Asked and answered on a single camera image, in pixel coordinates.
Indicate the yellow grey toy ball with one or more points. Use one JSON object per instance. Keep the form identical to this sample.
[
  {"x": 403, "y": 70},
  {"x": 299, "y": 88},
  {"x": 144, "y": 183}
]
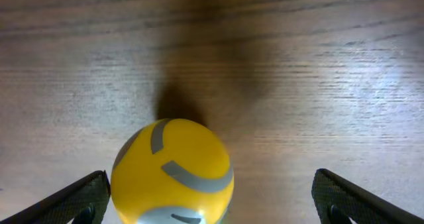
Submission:
[{"x": 172, "y": 171}]

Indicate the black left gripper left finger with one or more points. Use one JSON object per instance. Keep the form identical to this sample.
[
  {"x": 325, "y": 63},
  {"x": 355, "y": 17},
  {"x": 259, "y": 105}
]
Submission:
[{"x": 84, "y": 201}]

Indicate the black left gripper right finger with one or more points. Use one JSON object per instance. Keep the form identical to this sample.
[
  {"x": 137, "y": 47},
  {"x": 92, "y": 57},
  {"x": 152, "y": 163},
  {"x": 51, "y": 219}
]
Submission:
[{"x": 338, "y": 200}]

